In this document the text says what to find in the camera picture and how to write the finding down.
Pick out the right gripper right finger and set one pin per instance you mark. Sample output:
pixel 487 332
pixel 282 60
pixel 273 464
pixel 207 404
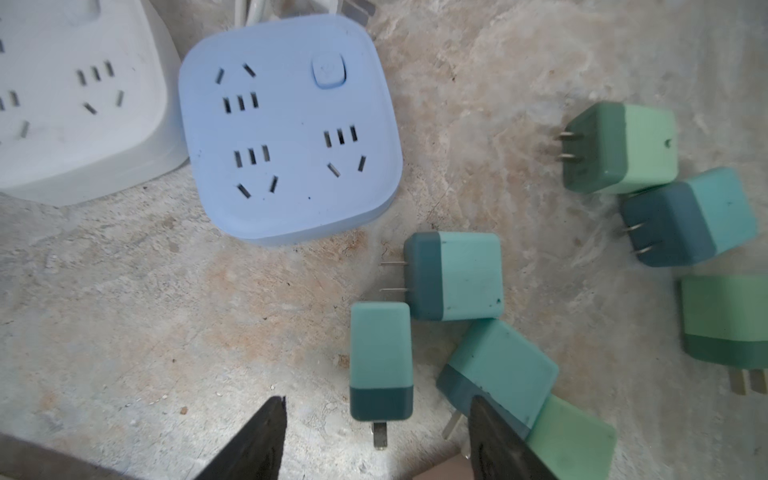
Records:
pixel 497 451

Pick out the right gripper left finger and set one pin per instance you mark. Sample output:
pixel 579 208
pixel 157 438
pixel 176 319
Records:
pixel 256 451

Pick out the teal plug adapter small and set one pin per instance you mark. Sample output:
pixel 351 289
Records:
pixel 381 366

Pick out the green plug adapter middle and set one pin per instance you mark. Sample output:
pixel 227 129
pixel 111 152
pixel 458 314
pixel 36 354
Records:
pixel 572 443

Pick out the green plug adapter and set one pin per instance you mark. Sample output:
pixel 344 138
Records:
pixel 724 322
pixel 572 443
pixel 619 148

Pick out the teal plug adapter upper middle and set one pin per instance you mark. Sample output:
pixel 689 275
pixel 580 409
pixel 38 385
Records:
pixel 452 276

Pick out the green plug adapter right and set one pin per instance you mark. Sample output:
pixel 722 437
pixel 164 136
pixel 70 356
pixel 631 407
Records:
pixel 724 322

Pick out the teal plug adapter far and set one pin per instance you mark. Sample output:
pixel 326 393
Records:
pixel 689 221

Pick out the green plug adapter far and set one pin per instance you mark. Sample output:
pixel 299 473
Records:
pixel 619 148

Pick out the blue square power socket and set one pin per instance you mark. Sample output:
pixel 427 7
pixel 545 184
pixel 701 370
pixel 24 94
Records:
pixel 290 129

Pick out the white square power socket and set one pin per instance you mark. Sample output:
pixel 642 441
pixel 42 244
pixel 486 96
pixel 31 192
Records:
pixel 89 99

